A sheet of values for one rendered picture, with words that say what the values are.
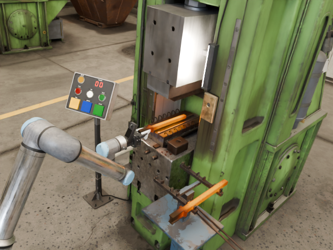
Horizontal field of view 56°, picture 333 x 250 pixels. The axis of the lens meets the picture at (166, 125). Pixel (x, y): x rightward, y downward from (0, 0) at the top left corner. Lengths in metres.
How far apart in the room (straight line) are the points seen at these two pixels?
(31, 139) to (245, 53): 1.10
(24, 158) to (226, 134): 1.09
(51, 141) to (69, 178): 1.89
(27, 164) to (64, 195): 1.62
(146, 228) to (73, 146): 1.35
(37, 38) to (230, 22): 5.41
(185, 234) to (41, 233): 1.35
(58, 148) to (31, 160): 0.15
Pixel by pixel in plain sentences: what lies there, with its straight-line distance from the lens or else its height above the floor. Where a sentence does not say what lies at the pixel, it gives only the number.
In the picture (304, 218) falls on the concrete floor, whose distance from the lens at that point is 3.30.
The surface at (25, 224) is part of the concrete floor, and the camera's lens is 2.90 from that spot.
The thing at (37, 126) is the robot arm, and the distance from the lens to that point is 1.44.
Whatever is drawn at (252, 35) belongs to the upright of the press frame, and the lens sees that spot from 1.65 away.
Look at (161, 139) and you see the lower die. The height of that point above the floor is 0.97.
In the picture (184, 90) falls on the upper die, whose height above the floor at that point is 1.30.
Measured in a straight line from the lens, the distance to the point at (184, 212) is 1.57.
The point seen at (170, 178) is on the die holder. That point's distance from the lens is 2.06.
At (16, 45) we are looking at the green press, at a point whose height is 0.13.
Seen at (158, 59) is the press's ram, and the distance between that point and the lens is 1.89.
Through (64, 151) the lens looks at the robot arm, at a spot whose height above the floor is 1.30.
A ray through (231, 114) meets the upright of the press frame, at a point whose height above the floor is 1.29.
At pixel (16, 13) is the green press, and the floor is 0.72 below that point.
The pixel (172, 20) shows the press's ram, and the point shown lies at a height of 1.73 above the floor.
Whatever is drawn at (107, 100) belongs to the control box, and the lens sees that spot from 2.26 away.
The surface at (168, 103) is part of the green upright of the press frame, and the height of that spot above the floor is 1.05.
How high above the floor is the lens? 2.09
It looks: 30 degrees down
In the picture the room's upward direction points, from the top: 7 degrees clockwise
